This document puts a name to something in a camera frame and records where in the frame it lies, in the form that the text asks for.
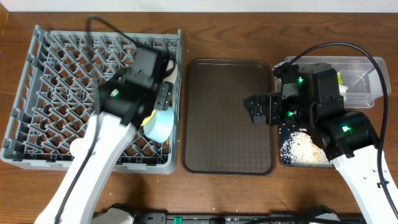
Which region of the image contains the pink rice bowl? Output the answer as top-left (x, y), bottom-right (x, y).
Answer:
top-left (163, 60), bottom-right (178, 84)

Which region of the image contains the yellow round plate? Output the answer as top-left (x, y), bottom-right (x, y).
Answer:
top-left (141, 110), bottom-right (156, 126)

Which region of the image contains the light blue bowl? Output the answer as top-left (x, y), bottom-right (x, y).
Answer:
top-left (143, 106), bottom-right (174, 143)

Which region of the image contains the white paper napkin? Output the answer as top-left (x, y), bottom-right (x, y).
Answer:
top-left (339, 84), bottom-right (348, 98)

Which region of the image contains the yellow green wrapper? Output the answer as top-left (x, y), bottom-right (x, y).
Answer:
top-left (337, 72), bottom-right (343, 85)

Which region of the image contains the light blue cup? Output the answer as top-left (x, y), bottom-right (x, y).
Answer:
top-left (70, 138), bottom-right (85, 157)

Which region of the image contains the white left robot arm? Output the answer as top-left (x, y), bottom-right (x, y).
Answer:
top-left (36, 73), bottom-right (177, 223)

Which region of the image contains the black waste tray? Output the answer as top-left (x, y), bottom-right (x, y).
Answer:
top-left (277, 123), bottom-right (336, 169)

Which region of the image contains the clear plastic waste bin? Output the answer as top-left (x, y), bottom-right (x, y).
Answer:
top-left (273, 55), bottom-right (392, 110)

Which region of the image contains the dark brown serving tray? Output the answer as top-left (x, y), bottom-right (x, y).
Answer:
top-left (182, 58), bottom-right (277, 175)

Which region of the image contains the grey plastic dish rack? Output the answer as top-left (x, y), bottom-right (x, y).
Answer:
top-left (1, 26), bottom-right (183, 170)

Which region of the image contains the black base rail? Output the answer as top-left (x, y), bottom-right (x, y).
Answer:
top-left (92, 203), bottom-right (366, 224)

